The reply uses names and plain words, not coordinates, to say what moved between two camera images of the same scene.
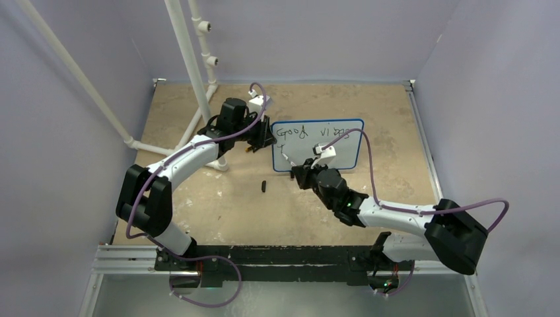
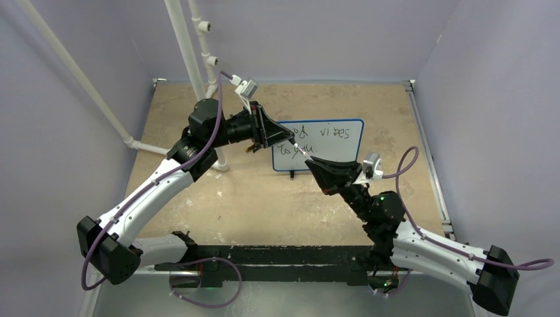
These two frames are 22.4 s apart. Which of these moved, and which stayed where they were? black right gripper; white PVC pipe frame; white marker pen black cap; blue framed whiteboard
Moved: white marker pen black cap; black right gripper
Stayed: blue framed whiteboard; white PVC pipe frame
